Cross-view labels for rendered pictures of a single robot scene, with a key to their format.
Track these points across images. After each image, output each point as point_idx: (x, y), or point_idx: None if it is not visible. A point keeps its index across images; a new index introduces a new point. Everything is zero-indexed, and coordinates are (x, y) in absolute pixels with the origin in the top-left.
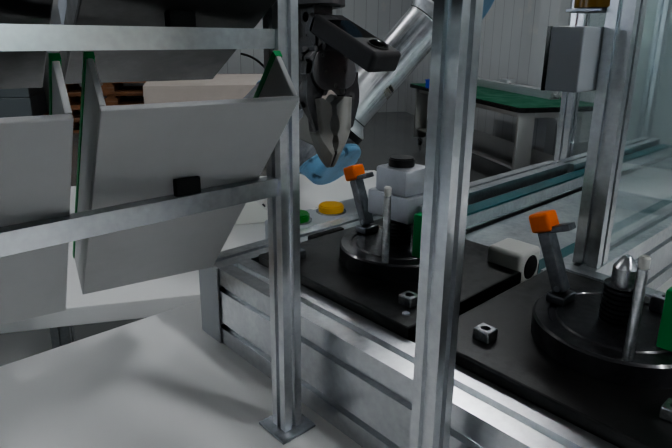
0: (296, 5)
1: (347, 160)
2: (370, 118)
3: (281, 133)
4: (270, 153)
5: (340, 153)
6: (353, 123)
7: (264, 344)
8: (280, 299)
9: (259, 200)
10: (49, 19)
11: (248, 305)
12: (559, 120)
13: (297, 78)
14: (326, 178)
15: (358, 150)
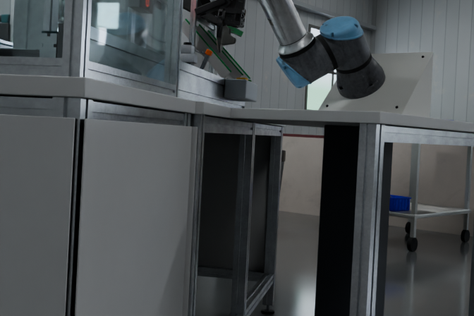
0: (190, 8)
1: (281, 68)
2: (278, 39)
3: (184, 34)
4: (188, 39)
5: (217, 47)
6: (216, 35)
7: None
8: None
9: (334, 104)
10: (205, 20)
11: None
12: (181, 20)
13: (190, 22)
14: (290, 81)
15: (276, 61)
